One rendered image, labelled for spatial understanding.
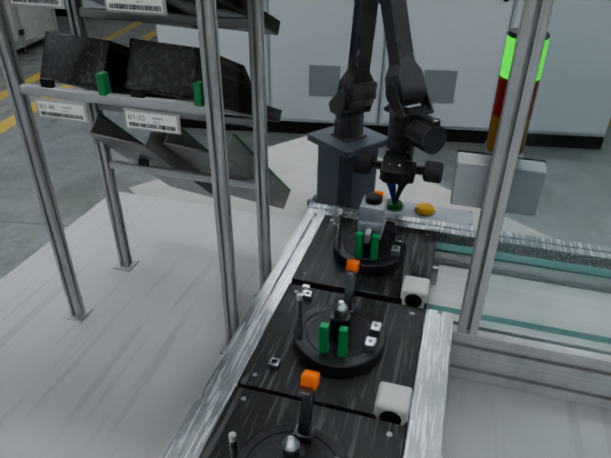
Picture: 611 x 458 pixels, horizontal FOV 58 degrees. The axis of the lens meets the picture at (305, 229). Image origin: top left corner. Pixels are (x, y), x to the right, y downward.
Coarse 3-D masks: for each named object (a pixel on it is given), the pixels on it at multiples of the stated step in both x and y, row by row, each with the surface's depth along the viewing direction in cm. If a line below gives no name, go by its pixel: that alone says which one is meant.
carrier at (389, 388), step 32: (288, 288) 95; (288, 320) 88; (320, 320) 85; (352, 320) 86; (384, 320) 89; (416, 320) 89; (256, 352) 82; (288, 352) 82; (320, 352) 79; (352, 352) 80; (384, 352) 82; (416, 352) 83; (256, 384) 77; (288, 384) 77; (320, 384) 77; (352, 384) 77; (384, 384) 74; (384, 416) 72
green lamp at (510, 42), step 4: (508, 36) 68; (508, 40) 68; (512, 40) 67; (508, 44) 68; (512, 44) 67; (508, 48) 68; (512, 48) 67; (504, 52) 69; (508, 52) 68; (512, 52) 67; (504, 56) 69; (508, 56) 68; (512, 56) 68; (504, 60) 69; (508, 60) 68; (504, 64) 69; (508, 64) 68; (504, 68) 69; (508, 68) 69; (500, 72) 70; (504, 72) 69; (508, 72) 69; (504, 76) 70
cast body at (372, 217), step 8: (368, 200) 98; (376, 200) 97; (384, 200) 99; (360, 208) 97; (368, 208) 97; (376, 208) 97; (384, 208) 97; (360, 216) 98; (368, 216) 98; (376, 216) 97; (384, 216) 99; (360, 224) 98; (368, 224) 98; (376, 224) 98; (384, 224) 101; (368, 232) 97; (376, 232) 98; (368, 240) 97
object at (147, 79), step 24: (144, 48) 81; (168, 48) 79; (192, 48) 78; (144, 72) 81; (168, 72) 80; (192, 72) 78; (240, 72) 87; (168, 96) 83; (192, 96) 78; (240, 96) 89
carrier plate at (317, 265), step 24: (336, 216) 117; (312, 240) 109; (408, 240) 109; (432, 240) 109; (312, 264) 102; (336, 264) 102; (408, 264) 102; (432, 264) 102; (336, 288) 96; (360, 288) 96; (384, 288) 96
